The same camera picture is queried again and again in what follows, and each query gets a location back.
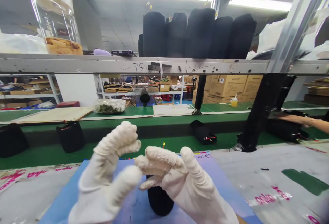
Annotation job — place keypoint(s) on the person's right hand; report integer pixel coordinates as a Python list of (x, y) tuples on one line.
[(190, 188)]

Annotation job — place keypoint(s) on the person's left hand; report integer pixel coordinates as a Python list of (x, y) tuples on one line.
[(97, 172)]

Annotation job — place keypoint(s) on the black cylindrical pouch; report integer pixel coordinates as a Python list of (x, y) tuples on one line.
[(70, 136), (203, 132), (160, 203), (285, 130), (11, 141)]

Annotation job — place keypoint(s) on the blue work mat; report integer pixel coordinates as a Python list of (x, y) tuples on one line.
[(64, 203)]

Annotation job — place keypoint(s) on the clear bag of white pieces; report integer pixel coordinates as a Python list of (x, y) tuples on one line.
[(109, 105)]

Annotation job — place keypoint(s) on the clear sheet with pink print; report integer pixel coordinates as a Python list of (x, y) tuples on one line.
[(257, 172), (23, 193)]

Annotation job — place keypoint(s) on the wooden board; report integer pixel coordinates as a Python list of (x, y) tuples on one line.
[(55, 114)]

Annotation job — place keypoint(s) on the green conveyor belt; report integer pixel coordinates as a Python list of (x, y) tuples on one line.
[(154, 125)]

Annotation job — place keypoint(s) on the red box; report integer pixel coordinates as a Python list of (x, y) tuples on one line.
[(68, 104)]

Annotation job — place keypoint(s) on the clear plastic tray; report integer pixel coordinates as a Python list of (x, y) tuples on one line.
[(173, 109)]

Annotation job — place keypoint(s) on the black desk fan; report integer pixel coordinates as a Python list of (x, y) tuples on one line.
[(144, 97)]

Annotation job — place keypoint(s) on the white work table with boxes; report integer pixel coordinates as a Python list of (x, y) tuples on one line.
[(133, 87)]

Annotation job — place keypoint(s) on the yellow squeeze bottle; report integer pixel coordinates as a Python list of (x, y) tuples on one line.
[(234, 101)]

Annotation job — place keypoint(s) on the stack of brown cartons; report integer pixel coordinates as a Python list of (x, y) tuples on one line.
[(228, 87)]

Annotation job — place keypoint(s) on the white shelf with boxes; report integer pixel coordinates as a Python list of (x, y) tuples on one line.
[(25, 91)]

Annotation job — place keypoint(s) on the purple rounded object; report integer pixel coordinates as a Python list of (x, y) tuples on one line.
[(101, 52)]

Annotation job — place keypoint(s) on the black flat tool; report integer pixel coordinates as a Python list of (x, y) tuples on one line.
[(123, 52)]

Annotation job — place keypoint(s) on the black foam strip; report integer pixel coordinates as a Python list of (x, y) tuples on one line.
[(161, 64)]

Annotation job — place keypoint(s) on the clear plastic bag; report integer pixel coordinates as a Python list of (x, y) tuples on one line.
[(20, 43)]

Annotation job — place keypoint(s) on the row of black pouches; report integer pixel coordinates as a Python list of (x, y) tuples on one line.
[(198, 34)]

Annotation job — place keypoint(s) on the glass jar with white lid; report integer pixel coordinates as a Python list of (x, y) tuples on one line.
[(60, 21)]

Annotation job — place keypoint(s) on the white plastic bags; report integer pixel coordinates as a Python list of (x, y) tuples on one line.
[(280, 39)]

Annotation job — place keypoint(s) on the thin black post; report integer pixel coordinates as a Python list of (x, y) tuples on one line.
[(199, 93)]

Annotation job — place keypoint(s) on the thick black padded post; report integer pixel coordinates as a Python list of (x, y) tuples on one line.
[(259, 111)]

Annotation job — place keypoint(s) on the grey metal shelf frame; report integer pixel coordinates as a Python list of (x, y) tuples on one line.
[(77, 64)]

